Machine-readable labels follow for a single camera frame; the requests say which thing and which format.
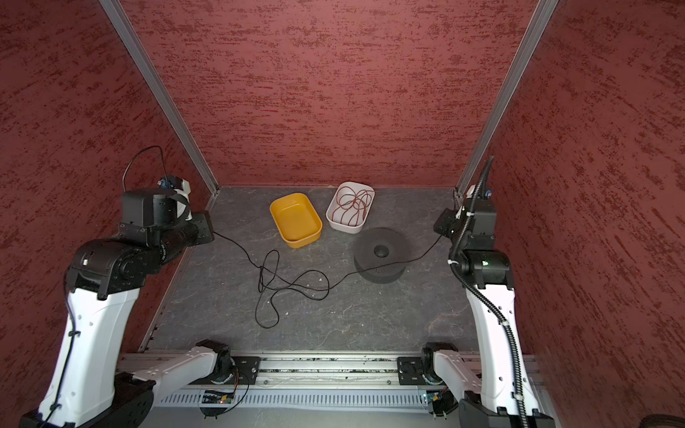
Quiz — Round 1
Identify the black thin cable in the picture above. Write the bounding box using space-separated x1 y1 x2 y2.
212 231 445 330

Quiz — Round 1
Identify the grey perforated cable spool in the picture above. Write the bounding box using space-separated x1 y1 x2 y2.
353 228 410 285

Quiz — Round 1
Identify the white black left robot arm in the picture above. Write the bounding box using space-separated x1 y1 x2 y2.
19 212 238 427

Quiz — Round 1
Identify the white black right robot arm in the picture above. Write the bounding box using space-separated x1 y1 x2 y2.
424 196 556 427

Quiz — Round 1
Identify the yellow plastic tray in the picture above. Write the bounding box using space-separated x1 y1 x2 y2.
269 193 323 249

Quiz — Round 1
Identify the white plastic tray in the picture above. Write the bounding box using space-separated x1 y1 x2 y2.
326 181 376 235

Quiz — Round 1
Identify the left small circuit board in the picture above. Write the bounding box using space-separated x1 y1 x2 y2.
199 391 235 418

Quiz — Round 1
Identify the small circuit board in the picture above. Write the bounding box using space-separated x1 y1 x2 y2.
424 391 458 418
199 391 235 418

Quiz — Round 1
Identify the right small circuit board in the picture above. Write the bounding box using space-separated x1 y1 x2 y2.
424 391 458 418

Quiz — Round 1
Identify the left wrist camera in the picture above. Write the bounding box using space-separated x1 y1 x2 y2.
121 176 193 228

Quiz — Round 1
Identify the red thin cable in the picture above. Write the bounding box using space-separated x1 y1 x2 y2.
331 186 374 226

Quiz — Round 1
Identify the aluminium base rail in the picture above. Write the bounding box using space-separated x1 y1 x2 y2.
233 351 433 389

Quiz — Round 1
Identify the aluminium corner post right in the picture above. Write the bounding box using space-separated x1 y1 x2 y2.
453 0 558 204

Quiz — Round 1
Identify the aluminium corner post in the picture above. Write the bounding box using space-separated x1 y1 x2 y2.
453 0 558 204
99 0 220 198

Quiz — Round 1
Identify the aluminium corner post left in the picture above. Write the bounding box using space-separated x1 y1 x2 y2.
99 0 220 198

